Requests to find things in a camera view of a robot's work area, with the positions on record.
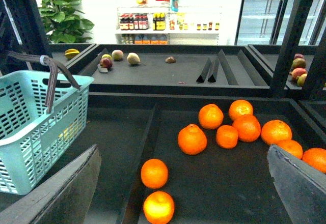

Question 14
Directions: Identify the yellow mango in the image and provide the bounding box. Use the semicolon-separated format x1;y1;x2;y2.
58;122;83;142

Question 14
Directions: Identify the orange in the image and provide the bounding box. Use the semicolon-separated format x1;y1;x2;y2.
198;104;224;130
177;124;207;155
260;120;292;145
276;139;303;159
141;158;169;189
228;99;254;121
232;115;261;143
216;125;238;149
143;191;175;224

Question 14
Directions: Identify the pale pear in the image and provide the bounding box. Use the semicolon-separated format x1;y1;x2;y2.
127;52;141;65

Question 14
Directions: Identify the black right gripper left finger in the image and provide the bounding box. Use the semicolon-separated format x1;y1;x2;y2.
1;145;101;223

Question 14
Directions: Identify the black rear display tray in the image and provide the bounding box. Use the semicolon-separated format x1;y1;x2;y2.
68;44;273;97

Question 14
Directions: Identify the green potted plant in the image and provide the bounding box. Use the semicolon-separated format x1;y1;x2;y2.
38;0;94;44

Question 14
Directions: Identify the white goods shelf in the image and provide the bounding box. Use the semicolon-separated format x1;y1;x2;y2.
113;0;223;45

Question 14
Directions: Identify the glass door refrigerator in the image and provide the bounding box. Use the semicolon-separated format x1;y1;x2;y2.
235;0;325;45

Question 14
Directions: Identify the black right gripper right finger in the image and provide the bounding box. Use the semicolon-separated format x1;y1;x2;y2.
267;145;325;223

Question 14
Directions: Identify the light blue plastic basket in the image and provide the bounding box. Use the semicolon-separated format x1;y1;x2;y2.
1;70;93;195

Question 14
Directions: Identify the black display tray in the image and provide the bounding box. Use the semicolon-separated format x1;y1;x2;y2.
119;99;326;224
68;44;273;97

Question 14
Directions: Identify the brown basket handle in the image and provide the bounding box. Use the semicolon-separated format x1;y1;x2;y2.
6;51;80;114

